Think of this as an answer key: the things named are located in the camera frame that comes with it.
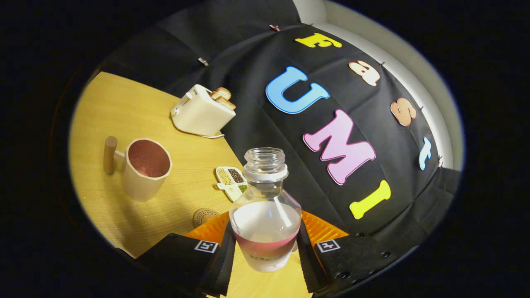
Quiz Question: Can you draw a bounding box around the beige cup wooden handle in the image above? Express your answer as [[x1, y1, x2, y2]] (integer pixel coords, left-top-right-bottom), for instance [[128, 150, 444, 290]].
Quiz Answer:
[[103, 136, 173, 202]]

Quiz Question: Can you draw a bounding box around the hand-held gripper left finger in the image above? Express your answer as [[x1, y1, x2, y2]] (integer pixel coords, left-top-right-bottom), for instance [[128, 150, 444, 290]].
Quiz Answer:
[[135, 211, 236, 297]]

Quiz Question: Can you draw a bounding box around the clear juice bottle red label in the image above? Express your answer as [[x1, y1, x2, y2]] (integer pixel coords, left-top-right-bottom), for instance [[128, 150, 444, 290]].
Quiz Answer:
[[229, 147, 303, 273]]

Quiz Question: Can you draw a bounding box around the white toaster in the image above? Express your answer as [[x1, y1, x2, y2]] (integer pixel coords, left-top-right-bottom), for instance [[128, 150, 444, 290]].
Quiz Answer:
[[171, 84, 236, 136]]

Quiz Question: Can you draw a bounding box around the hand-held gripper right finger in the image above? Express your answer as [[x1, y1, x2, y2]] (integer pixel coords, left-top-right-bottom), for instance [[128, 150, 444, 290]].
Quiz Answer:
[[296, 210, 414, 295]]

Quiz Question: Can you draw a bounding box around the white divided seed dish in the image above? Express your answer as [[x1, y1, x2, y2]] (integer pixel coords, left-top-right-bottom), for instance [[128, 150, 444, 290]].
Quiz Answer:
[[215, 166, 248, 202]]

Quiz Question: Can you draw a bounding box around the round cork coaster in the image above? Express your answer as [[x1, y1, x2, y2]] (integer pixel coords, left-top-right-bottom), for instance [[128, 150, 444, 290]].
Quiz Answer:
[[193, 208, 220, 228]]

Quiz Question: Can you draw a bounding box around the wooden table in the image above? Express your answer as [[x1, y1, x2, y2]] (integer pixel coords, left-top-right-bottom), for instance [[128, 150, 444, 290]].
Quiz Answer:
[[68, 71, 313, 298]]

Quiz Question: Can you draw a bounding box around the black backdrop cloth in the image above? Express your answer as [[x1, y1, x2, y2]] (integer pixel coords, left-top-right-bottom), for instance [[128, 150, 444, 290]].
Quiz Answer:
[[99, 0, 462, 249]]

